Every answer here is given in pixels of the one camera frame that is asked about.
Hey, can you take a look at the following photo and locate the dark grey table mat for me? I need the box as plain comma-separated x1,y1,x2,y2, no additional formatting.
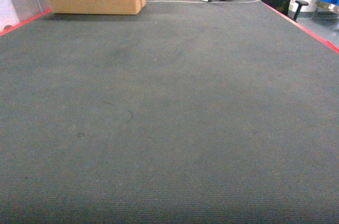
1,1,338,223

